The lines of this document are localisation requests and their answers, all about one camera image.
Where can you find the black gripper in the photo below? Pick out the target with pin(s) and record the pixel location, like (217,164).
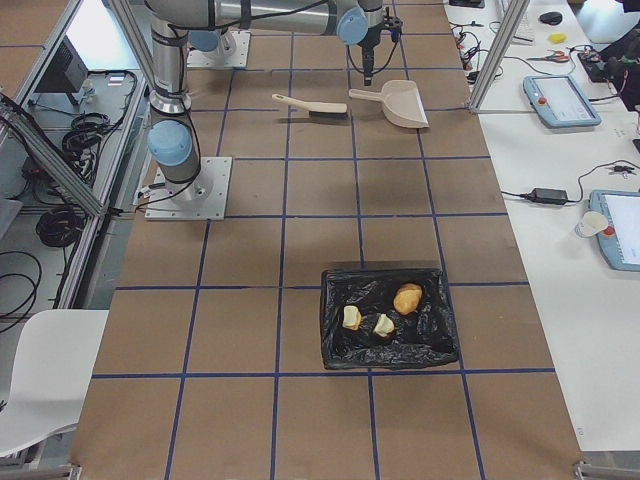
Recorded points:
(367,53)

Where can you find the beige plastic dustpan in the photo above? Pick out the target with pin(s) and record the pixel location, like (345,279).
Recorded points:
(401,103)

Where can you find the beige hand brush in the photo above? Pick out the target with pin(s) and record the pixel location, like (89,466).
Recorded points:
(314,108)

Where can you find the round bread roll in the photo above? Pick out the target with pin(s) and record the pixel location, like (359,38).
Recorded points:
(407,298)

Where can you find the bread piece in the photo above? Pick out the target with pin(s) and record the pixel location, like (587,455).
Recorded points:
(384,326)
(352,317)

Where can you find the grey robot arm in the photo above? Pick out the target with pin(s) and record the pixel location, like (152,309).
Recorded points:
(179,25)
(213,43)

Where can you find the black bag lined bin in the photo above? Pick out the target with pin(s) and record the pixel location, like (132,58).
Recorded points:
(394,319)

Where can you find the upper blue teach pendant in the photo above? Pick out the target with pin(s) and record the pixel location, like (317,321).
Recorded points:
(559,102)

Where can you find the blue teach pendant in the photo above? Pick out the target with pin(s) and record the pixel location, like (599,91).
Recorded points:
(559,102)
(619,242)

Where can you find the yellow sponge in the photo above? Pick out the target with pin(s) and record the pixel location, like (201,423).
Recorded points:
(557,38)

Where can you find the black computer mouse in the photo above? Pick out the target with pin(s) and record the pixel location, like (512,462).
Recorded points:
(551,18)

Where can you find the black power adapter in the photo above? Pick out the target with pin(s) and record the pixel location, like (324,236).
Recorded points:
(549,196)

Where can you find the person in dark clothes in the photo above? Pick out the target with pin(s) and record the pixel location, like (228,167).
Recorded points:
(621,59)

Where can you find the white paper cup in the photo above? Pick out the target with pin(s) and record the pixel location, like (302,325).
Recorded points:
(590,224)

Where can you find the lower blue teach pendant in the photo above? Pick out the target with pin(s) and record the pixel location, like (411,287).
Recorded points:
(619,242)

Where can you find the black control box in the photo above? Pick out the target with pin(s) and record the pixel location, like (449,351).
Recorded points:
(65,73)

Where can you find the white chair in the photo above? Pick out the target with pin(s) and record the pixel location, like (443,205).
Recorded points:
(53,365)

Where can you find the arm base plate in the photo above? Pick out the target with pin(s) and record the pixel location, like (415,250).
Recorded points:
(204,199)
(238,60)

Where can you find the aluminium frame post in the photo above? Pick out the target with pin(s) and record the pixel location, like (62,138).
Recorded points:
(501,43)

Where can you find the red handled scissors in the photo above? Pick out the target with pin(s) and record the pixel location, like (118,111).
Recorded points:
(554,56)

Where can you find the aluminium side rail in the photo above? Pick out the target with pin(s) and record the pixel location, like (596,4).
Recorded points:
(39,147)

